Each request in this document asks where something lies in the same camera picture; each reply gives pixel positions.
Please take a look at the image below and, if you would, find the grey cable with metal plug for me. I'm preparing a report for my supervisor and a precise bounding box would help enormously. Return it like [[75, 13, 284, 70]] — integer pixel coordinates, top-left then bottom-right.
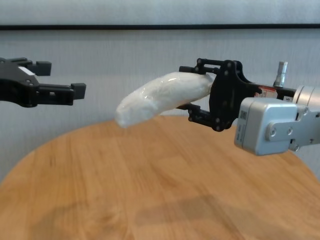
[[273, 60, 289, 88]]

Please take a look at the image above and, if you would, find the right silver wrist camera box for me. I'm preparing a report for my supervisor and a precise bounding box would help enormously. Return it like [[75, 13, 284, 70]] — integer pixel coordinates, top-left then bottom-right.
[[234, 96, 320, 156]]

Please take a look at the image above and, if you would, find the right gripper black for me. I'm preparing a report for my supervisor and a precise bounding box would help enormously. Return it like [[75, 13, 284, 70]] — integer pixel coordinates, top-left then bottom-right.
[[175, 57, 298, 133]]

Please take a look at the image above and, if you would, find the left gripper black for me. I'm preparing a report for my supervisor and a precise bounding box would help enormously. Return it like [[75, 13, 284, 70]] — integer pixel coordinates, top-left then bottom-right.
[[0, 56, 87, 109]]

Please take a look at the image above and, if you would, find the black wall rail strip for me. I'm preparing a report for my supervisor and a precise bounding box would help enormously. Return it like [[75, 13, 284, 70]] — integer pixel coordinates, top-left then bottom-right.
[[0, 23, 320, 32]]

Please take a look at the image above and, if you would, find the white plastic-wrapped sandbag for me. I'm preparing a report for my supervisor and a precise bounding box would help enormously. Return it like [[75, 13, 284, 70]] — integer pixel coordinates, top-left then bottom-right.
[[114, 70, 216, 130]]

